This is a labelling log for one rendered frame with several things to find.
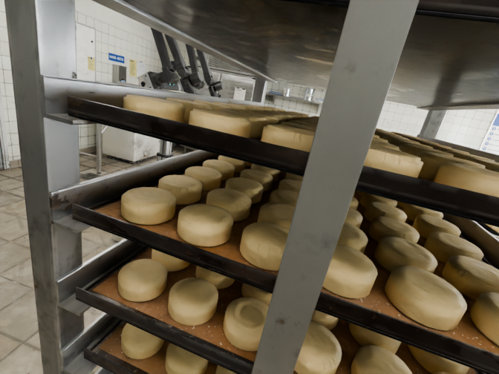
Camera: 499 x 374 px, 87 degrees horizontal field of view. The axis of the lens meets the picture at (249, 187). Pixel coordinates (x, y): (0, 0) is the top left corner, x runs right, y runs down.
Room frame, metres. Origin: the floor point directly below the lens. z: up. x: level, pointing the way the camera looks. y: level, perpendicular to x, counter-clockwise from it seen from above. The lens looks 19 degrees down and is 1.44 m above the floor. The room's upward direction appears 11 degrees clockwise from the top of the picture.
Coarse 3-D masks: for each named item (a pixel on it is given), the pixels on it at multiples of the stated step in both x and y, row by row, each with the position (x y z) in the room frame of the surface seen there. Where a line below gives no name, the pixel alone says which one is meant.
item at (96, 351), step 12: (120, 324) 0.26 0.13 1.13; (108, 336) 0.24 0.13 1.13; (84, 348) 0.21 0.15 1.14; (96, 348) 0.22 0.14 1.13; (96, 360) 0.20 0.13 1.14; (108, 360) 0.20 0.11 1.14; (120, 360) 0.21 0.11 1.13; (120, 372) 0.19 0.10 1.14; (132, 372) 0.19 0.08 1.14; (144, 372) 0.20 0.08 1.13
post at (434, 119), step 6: (432, 114) 0.68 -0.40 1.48; (438, 114) 0.68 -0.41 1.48; (444, 114) 0.67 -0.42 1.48; (426, 120) 0.69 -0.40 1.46; (432, 120) 0.68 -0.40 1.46; (438, 120) 0.68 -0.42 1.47; (426, 126) 0.68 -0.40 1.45; (432, 126) 0.68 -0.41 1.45; (438, 126) 0.68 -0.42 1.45; (420, 132) 0.70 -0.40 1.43; (426, 132) 0.68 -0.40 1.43; (432, 132) 0.68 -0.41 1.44
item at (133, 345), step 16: (112, 336) 0.24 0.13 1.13; (128, 336) 0.23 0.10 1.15; (144, 336) 0.23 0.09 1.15; (112, 352) 0.22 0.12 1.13; (128, 352) 0.22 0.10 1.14; (144, 352) 0.22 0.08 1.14; (160, 352) 0.23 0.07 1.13; (176, 352) 0.22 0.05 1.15; (144, 368) 0.21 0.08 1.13; (160, 368) 0.21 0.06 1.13; (176, 368) 0.20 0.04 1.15; (192, 368) 0.20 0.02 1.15; (208, 368) 0.22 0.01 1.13; (224, 368) 0.21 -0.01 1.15
